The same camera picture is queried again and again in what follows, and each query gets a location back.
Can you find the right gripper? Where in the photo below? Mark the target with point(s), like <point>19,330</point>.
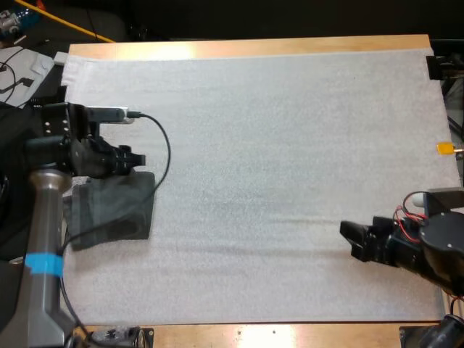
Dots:
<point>391,246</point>

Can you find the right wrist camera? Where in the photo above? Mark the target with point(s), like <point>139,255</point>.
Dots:
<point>418,199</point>

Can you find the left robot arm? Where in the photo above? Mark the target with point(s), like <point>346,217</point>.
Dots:
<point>43,217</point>

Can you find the dark table clamp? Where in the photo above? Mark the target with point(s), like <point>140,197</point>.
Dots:
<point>435,67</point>
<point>119,337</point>

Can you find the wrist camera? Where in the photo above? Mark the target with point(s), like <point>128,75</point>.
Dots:
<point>108,114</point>
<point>418,199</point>

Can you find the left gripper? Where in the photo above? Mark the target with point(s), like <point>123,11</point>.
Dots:
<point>94,159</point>

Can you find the grey-green towel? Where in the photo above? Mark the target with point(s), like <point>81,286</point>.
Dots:
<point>94,203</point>

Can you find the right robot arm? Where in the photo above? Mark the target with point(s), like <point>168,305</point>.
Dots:
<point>442,232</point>

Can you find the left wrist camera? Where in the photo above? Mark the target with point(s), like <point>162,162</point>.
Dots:
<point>108,114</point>

